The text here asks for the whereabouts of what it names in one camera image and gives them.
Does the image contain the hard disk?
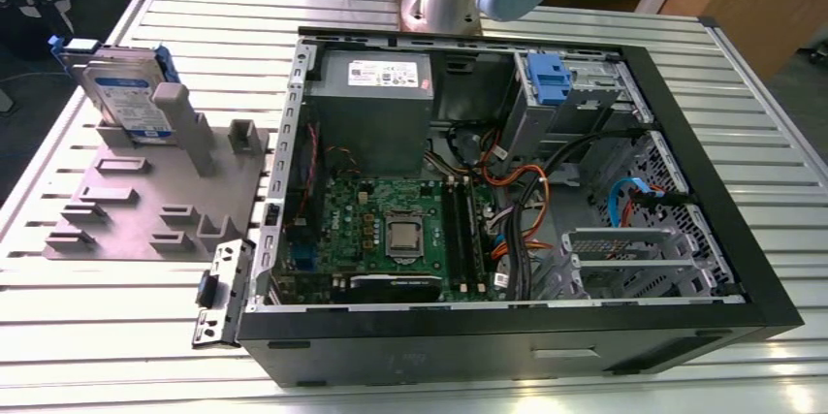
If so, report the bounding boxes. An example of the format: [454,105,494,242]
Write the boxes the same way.
[48,35,183,148]

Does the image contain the silver disk bay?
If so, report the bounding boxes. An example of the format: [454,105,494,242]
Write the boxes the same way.
[559,227,746,302]

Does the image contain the grey parts rack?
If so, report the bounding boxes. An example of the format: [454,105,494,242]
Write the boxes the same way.
[39,82,274,263]

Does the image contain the silver power supply unit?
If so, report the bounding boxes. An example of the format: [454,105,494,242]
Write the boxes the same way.
[303,49,435,177]

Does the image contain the silver expansion slot latch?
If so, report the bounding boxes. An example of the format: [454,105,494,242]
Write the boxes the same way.
[191,238,255,350]

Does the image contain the green motherboard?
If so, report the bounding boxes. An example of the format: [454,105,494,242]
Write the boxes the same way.
[268,174,506,303]

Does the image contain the CPU socket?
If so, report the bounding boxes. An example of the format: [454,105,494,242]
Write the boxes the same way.
[382,208,430,268]

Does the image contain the silver CPU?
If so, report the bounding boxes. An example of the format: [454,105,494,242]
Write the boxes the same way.
[390,223,423,254]

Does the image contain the blue plastic drive latch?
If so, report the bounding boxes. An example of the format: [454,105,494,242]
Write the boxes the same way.
[527,52,575,108]

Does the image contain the black graphics card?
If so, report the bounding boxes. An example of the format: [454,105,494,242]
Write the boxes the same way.
[328,271,446,303]

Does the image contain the black PC case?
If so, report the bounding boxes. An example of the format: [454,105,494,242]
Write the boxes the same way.
[191,25,807,389]

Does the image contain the red black twisted fan wire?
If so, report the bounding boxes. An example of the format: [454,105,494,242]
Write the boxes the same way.
[298,120,324,229]

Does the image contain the orange yellow power wires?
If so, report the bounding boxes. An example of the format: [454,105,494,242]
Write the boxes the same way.
[423,125,558,263]

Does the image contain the black cable bundle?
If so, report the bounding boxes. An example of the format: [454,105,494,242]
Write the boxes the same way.
[502,126,652,302]

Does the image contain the blue data wire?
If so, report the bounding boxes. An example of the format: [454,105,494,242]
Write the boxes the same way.
[607,175,655,231]

